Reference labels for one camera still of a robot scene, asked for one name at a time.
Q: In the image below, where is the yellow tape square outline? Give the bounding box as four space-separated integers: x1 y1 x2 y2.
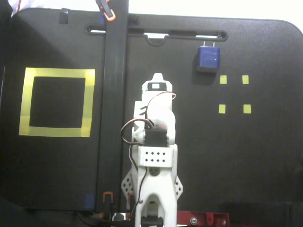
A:
18 67 96 138

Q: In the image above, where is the blue and white charger block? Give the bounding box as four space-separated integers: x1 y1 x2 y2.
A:
196 40 221 73

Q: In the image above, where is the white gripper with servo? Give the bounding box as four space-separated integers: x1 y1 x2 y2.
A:
141 72 175 104

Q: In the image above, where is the red bracket with screws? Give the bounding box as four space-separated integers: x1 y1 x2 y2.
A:
176 211 230 227

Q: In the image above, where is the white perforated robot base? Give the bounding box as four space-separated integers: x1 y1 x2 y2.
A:
121 169 184 206

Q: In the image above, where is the red white black servo cable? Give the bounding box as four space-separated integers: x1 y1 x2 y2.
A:
120 119 153 219
146 92 177 128

